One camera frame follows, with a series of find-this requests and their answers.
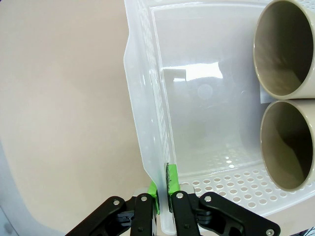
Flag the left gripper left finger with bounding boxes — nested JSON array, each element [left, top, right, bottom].
[[65, 180, 161, 236]]

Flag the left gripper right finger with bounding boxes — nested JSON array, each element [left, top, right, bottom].
[[164, 162, 281, 236]]

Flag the white perforated plastic basket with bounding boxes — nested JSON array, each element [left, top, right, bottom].
[[122, 0, 315, 234]]

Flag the brown beige cup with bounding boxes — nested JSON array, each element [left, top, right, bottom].
[[252, 0, 315, 100], [259, 99, 315, 192]]

